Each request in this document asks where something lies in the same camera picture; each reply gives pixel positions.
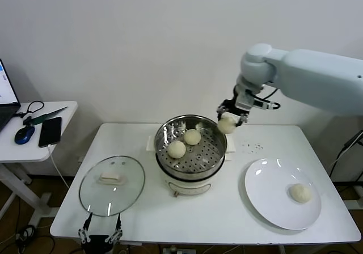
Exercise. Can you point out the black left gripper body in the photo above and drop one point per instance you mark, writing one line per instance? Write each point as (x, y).
(97, 245)

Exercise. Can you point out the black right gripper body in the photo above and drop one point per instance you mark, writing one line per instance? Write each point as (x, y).
(235, 106)

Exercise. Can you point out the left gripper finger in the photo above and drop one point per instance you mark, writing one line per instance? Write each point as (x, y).
(117, 228)
(85, 228)

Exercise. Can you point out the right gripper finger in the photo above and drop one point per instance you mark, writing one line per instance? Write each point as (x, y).
(220, 114)
(242, 120)

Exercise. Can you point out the white steamed baozi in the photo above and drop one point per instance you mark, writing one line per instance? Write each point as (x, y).
(192, 137)
(176, 149)
(300, 194)
(227, 126)

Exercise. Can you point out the round glass pot lid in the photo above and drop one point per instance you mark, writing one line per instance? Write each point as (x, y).
(113, 190)

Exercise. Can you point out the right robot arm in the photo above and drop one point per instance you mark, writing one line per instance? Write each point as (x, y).
(312, 75)

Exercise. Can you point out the perforated steel steamer basket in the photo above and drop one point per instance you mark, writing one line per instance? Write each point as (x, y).
(198, 157)

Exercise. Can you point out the white power strip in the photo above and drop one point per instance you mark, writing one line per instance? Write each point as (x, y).
(175, 249)

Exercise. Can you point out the white round plate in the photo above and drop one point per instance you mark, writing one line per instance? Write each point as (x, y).
(269, 194)

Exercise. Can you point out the white electric cooker pot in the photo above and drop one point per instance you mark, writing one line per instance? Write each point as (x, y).
(190, 187)

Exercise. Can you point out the white side table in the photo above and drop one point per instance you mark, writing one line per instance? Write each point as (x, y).
(31, 152)

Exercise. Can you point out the black smartphone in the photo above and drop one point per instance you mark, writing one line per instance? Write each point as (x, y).
(51, 132)

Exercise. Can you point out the blue computer mouse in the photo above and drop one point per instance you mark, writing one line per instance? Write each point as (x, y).
(25, 135)

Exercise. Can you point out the black laptop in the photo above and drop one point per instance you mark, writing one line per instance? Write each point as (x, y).
(5, 106)

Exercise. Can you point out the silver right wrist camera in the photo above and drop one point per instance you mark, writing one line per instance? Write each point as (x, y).
(251, 102)

